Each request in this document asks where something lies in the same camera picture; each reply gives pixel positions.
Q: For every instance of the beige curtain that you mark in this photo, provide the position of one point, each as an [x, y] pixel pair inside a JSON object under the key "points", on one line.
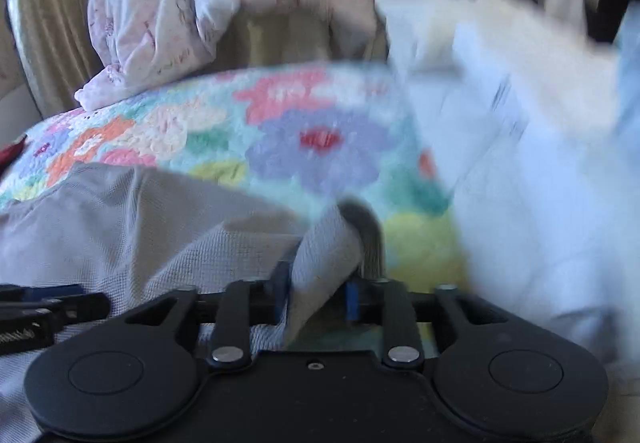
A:
{"points": [[45, 23]]}

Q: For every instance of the floral patchwork quilt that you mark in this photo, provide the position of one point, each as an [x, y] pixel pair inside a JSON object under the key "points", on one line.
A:
{"points": [[300, 148]]}

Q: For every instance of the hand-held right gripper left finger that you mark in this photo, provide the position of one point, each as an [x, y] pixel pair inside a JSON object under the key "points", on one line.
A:
{"points": [[281, 290]]}

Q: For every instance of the dark red garment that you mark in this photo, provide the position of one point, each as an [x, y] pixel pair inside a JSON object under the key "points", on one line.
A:
{"points": [[11, 152]]}

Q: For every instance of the pile of white clothes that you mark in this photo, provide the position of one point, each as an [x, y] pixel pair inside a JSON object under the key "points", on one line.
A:
{"points": [[540, 173]]}

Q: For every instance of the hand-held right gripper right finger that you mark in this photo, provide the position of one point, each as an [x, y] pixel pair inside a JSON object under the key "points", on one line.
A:
{"points": [[351, 305]]}

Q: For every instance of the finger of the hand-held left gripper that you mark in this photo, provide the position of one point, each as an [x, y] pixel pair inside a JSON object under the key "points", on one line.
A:
{"points": [[45, 291], [75, 309]]}

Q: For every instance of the pink printed fleece robe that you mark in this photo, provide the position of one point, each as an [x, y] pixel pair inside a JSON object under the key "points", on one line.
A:
{"points": [[150, 13]]}

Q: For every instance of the grey waffle-knit garment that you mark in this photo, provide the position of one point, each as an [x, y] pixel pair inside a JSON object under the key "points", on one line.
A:
{"points": [[150, 233]]}

